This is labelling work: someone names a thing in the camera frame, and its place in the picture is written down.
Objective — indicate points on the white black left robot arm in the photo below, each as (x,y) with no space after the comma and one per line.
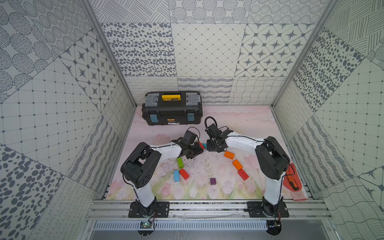
(139,167)

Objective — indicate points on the purple cube block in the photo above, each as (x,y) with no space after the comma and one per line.
(212,181)

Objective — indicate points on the orange block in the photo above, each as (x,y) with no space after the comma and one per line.
(237,165)
(229,155)

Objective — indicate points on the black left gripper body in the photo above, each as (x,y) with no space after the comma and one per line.
(194,150)

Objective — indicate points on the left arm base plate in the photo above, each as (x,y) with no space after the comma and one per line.
(155,209)

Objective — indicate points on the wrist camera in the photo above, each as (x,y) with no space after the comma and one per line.
(189,138)
(213,131)

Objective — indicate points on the green block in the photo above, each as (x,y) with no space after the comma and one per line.
(180,163)

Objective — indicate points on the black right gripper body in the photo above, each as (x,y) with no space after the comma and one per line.
(211,146)

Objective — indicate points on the light blue block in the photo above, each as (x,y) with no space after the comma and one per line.
(176,176)

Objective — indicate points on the red work glove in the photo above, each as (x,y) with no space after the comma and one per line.
(290,172)

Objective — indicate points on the aluminium rail frame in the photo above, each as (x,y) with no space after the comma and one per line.
(206,210)

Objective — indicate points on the black plastic toolbox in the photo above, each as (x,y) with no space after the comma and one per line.
(172,108)

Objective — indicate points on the orange black screwdriver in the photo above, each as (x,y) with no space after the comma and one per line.
(294,183)

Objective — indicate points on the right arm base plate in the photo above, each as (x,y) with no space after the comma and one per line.
(260,209)

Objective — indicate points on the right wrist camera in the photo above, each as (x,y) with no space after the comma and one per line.
(213,131)

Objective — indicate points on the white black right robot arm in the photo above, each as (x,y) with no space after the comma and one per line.
(273,161)

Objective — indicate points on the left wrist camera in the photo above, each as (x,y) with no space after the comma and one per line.
(189,138)

